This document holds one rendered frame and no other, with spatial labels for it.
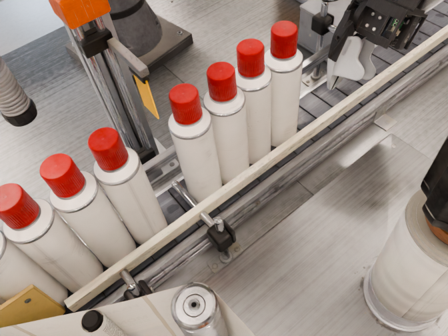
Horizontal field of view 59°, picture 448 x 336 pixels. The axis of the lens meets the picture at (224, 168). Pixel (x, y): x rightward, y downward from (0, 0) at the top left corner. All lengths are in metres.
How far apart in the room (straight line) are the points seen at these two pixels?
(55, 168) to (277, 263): 0.30
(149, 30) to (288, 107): 0.42
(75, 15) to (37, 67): 0.60
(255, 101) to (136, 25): 0.42
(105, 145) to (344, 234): 0.33
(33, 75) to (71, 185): 0.60
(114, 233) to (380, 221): 0.35
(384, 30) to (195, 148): 0.31
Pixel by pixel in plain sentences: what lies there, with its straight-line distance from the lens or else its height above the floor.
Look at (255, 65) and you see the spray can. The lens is 0.49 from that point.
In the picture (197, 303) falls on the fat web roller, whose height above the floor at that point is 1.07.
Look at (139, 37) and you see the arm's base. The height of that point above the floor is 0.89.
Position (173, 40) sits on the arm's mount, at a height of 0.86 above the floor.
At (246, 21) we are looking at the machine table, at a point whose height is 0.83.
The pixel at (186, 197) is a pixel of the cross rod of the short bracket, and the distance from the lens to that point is 0.56.
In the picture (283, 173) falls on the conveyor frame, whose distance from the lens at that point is 0.62.
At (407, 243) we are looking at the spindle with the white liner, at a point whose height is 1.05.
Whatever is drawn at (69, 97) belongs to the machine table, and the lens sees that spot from 0.90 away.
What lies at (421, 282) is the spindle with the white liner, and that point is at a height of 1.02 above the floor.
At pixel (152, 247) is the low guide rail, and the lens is 0.54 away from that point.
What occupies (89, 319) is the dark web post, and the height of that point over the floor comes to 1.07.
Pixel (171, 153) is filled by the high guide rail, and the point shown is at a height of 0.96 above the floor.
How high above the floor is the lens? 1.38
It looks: 54 degrees down
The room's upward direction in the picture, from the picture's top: 9 degrees counter-clockwise
